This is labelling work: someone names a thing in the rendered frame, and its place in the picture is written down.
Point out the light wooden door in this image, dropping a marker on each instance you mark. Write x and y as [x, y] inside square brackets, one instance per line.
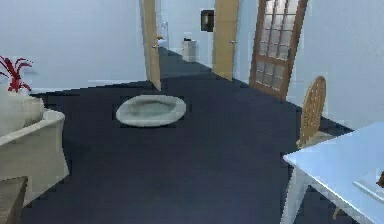
[225, 38]
[151, 43]

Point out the brown wooden side table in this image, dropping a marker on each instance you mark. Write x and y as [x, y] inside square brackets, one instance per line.
[11, 200]

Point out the dark framed picture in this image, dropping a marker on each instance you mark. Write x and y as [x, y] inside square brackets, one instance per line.
[207, 20]

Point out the wooden chair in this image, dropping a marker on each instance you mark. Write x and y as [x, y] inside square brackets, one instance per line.
[312, 113]

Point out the grey round pet bed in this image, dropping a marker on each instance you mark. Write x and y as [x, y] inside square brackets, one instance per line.
[150, 111]

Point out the red house plant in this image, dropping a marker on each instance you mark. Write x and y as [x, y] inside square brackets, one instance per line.
[14, 75]

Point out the grey waste bin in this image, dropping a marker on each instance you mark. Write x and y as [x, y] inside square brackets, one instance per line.
[189, 50]

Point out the white table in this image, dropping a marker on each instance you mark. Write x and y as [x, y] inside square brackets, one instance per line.
[346, 163]

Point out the brown glass panel door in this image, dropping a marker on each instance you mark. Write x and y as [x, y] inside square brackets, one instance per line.
[276, 46]

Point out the beige armchair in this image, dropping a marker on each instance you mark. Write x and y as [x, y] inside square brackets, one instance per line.
[31, 146]

